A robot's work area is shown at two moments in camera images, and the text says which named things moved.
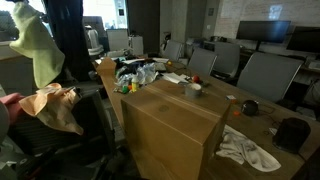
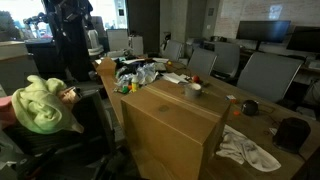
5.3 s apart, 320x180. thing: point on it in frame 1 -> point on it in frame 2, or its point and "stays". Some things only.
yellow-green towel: [34, 40] -> [38, 105]
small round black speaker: [249, 107] stays
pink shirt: [15, 110] -> [7, 112]
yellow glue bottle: [135, 84] stays
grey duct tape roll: [193, 90] stays
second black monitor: [305, 38] stays
